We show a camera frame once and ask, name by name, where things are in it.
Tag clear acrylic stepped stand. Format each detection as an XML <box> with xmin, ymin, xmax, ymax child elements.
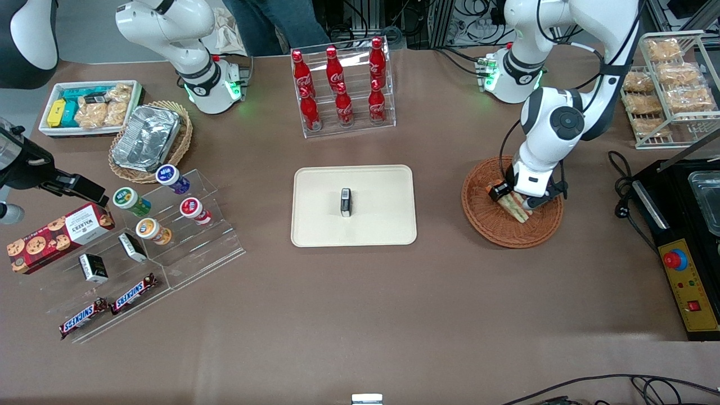
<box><xmin>39</xmin><ymin>222</ymin><xmax>172</xmax><ymax>345</ymax></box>
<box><xmin>115</xmin><ymin>169</ymin><xmax>246</xmax><ymax>291</ymax></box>

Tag orange lid yogurt cup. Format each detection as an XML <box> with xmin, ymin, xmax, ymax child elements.
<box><xmin>136</xmin><ymin>218</ymin><xmax>173</xmax><ymax>246</ymax></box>

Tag round brown wicker basket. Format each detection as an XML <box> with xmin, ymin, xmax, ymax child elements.
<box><xmin>461</xmin><ymin>155</ymin><xmax>564</xmax><ymax>249</ymax></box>

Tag oval tan wicker basket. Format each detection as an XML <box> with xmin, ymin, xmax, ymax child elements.
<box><xmin>109</xmin><ymin>101</ymin><xmax>194</xmax><ymax>185</ymax></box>

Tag crumpled beige bag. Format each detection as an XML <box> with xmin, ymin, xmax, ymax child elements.
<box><xmin>214</xmin><ymin>6</ymin><xmax>248</xmax><ymax>55</ymax></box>

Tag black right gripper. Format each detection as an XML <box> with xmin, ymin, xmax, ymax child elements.
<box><xmin>0</xmin><ymin>128</ymin><xmax>109</xmax><ymax>206</ymax></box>

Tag Snickers chocolate bar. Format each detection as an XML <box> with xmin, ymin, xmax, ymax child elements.
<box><xmin>110</xmin><ymin>273</ymin><xmax>158</xmax><ymax>315</ymax></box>
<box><xmin>59</xmin><ymin>298</ymin><xmax>109</xmax><ymax>340</ymax></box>

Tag blue lid yogurt cup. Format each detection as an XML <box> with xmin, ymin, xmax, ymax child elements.
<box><xmin>156</xmin><ymin>164</ymin><xmax>191</xmax><ymax>195</ymax></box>

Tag teal small box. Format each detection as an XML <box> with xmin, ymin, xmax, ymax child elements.
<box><xmin>59</xmin><ymin>100</ymin><xmax>80</xmax><ymax>128</ymax></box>

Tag clear acrylic bottle rack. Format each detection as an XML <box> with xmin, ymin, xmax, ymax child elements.
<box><xmin>290</xmin><ymin>37</ymin><xmax>396</xmax><ymax>139</ymax></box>

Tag silver foil tray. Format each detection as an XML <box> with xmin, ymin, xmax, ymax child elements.
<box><xmin>111</xmin><ymin>105</ymin><xmax>181</xmax><ymax>173</ymax></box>

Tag white plastic bin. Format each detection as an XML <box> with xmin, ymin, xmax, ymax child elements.
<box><xmin>38</xmin><ymin>80</ymin><xmax>144</xmax><ymax>138</ymax></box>

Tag standing person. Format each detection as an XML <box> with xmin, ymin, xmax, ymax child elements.
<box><xmin>222</xmin><ymin>0</ymin><xmax>332</xmax><ymax>57</ymax></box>

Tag triangular sandwich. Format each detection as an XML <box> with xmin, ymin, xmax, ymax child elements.
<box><xmin>487</xmin><ymin>183</ymin><xmax>533</xmax><ymax>223</ymax></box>

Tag steel pan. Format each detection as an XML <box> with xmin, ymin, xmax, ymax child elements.
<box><xmin>687</xmin><ymin>170</ymin><xmax>720</xmax><ymax>237</ymax></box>

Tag small black white carton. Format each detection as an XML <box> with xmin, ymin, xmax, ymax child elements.
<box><xmin>79</xmin><ymin>254</ymin><xmax>109</xmax><ymax>284</ymax></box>
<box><xmin>118</xmin><ymin>232</ymin><xmax>149</xmax><ymax>263</ymax></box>

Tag green lid yogurt cup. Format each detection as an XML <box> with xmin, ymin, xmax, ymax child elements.
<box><xmin>112</xmin><ymin>187</ymin><xmax>152</xmax><ymax>218</ymax></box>

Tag black power cable with plug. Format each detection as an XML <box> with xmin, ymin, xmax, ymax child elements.
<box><xmin>607</xmin><ymin>150</ymin><xmax>660</xmax><ymax>249</ymax></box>

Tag red Coca-Cola bottle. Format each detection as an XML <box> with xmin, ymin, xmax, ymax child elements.
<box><xmin>291</xmin><ymin>49</ymin><xmax>314</xmax><ymax>97</ymax></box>
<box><xmin>326</xmin><ymin>46</ymin><xmax>345</xmax><ymax>91</ymax></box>
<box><xmin>300</xmin><ymin>87</ymin><xmax>322</xmax><ymax>132</ymax></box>
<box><xmin>335</xmin><ymin>83</ymin><xmax>354</xmax><ymax>127</ymax></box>
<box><xmin>369</xmin><ymin>37</ymin><xmax>388</xmax><ymax>88</ymax></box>
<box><xmin>368</xmin><ymin>80</ymin><xmax>387</xmax><ymax>124</ymax></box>

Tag red Walkers cookie box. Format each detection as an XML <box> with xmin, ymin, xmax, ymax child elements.
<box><xmin>7</xmin><ymin>202</ymin><xmax>115</xmax><ymax>275</ymax></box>

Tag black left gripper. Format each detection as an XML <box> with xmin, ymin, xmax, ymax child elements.
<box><xmin>488</xmin><ymin>180</ymin><xmax>566</xmax><ymax>212</ymax></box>

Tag beige rectangular tray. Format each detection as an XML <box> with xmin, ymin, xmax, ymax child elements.
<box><xmin>291</xmin><ymin>165</ymin><xmax>417</xmax><ymax>248</ymax></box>

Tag cracker snack bag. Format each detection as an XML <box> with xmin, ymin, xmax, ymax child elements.
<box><xmin>620</xmin><ymin>70</ymin><xmax>654</xmax><ymax>93</ymax></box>
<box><xmin>104</xmin><ymin>84</ymin><xmax>133</xmax><ymax>127</ymax></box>
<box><xmin>644</xmin><ymin>37</ymin><xmax>682</xmax><ymax>61</ymax></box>
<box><xmin>632</xmin><ymin>117</ymin><xmax>674</xmax><ymax>138</ymax></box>
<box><xmin>665</xmin><ymin>85</ymin><xmax>716</xmax><ymax>113</ymax></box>
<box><xmin>624</xmin><ymin>93</ymin><xmax>665</xmax><ymax>116</ymax></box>
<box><xmin>75</xmin><ymin>101</ymin><xmax>109</xmax><ymax>129</ymax></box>
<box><xmin>655</xmin><ymin>62</ymin><xmax>702</xmax><ymax>86</ymax></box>

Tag teal flat packet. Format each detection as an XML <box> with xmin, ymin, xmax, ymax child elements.
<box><xmin>61</xmin><ymin>87</ymin><xmax>109</xmax><ymax>104</ymax></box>

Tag black countertop appliance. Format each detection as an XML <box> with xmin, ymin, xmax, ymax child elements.
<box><xmin>630</xmin><ymin>129</ymin><xmax>720</xmax><ymax>242</ymax></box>

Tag black cable tangle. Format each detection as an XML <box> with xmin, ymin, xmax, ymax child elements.
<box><xmin>442</xmin><ymin>0</ymin><xmax>510</xmax><ymax>48</ymax></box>

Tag white wire shelf rack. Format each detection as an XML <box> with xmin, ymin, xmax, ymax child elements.
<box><xmin>611</xmin><ymin>31</ymin><xmax>720</xmax><ymax>150</ymax></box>

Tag black cables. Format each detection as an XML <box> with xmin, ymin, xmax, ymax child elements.
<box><xmin>501</xmin><ymin>373</ymin><xmax>720</xmax><ymax>405</ymax></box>

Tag yellow small box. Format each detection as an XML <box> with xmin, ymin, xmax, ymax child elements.
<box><xmin>47</xmin><ymin>99</ymin><xmax>68</xmax><ymax>128</ymax></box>

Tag red lid yogurt cup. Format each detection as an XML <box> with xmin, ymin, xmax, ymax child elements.
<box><xmin>179</xmin><ymin>197</ymin><xmax>213</xmax><ymax>226</ymax></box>

